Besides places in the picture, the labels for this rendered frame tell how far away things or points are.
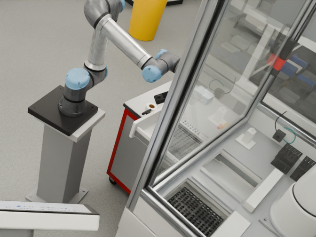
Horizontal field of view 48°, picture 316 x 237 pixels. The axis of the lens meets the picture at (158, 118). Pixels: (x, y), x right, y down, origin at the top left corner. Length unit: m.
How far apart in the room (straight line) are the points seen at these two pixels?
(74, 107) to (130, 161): 0.65
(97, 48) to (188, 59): 0.95
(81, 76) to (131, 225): 0.80
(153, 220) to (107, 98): 2.21
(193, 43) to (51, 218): 0.62
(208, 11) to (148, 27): 3.56
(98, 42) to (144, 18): 2.60
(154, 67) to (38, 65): 2.30
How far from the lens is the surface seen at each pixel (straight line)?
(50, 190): 2.43
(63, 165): 2.19
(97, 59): 1.90
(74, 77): 1.86
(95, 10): 1.63
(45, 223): 1.09
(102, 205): 2.60
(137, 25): 4.48
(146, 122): 1.90
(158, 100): 1.69
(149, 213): 1.37
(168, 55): 1.65
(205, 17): 0.92
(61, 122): 1.93
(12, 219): 1.09
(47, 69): 3.67
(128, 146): 2.35
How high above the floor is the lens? 2.10
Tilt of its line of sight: 38 degrees down
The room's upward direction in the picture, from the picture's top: 20 degrees clockwise
